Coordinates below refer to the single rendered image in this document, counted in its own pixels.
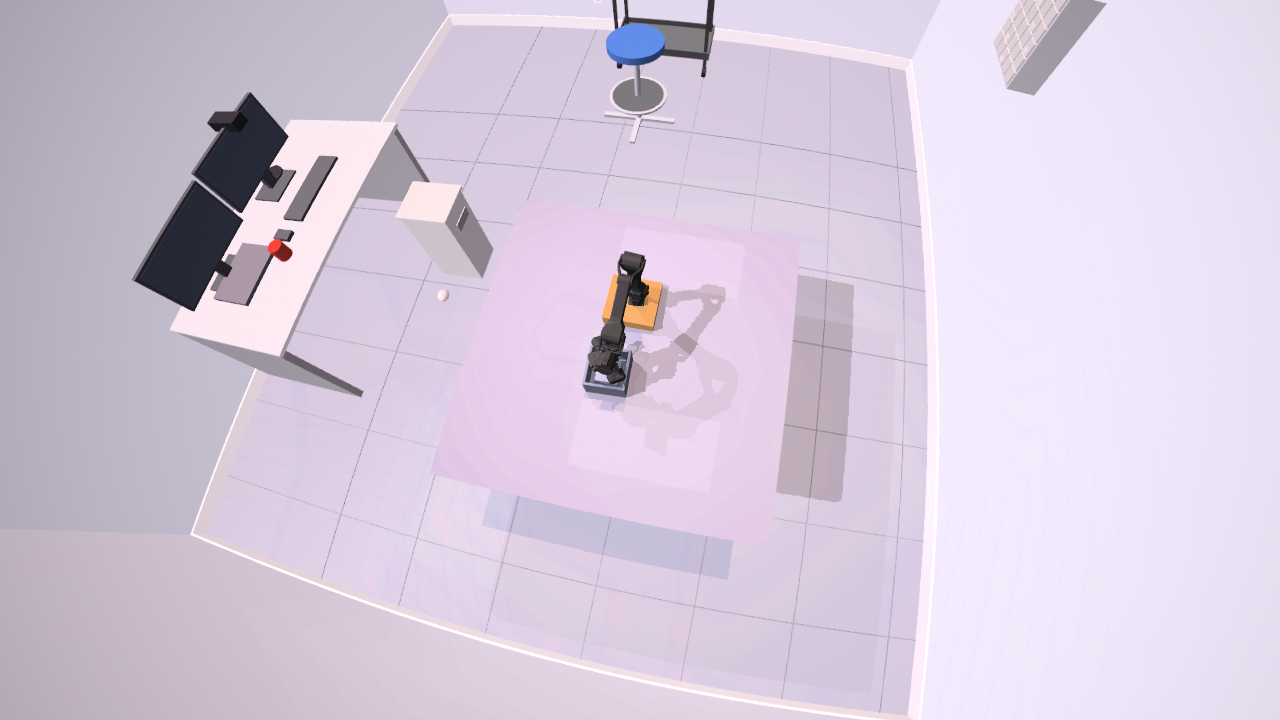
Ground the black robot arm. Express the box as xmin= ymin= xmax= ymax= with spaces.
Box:
xmin=588 ymin=251 xmax=649 ymax=375

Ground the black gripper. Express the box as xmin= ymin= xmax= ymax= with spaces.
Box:
xmin=591 ymin=336 xmax=626 ymax=386

